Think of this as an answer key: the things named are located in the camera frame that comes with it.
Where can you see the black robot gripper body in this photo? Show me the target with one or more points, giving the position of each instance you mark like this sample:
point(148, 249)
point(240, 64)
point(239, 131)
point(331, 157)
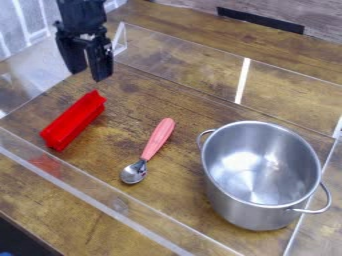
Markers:
point(82, 18)

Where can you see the white tape strip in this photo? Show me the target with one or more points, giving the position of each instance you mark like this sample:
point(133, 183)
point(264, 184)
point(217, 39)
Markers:
point(241, 80)

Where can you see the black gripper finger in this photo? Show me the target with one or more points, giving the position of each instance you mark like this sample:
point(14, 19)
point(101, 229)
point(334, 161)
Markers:
point(100, 57)
point(72, 53)

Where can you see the silver metal pot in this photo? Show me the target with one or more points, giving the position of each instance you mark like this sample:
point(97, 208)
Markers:
point(261, 172)

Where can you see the clear acrylic front barrier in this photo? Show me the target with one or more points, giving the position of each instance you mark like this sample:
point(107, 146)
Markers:
point(173, 235)

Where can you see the red plastic block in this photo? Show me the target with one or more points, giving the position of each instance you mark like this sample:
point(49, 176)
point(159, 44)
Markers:
point(72, 121)

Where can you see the black strip on wall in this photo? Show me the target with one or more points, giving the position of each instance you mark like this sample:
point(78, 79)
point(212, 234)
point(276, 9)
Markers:
point(260, 20)

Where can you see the spoon with pink handle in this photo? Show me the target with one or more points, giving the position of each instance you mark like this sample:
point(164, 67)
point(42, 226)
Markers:
point(133, 173)

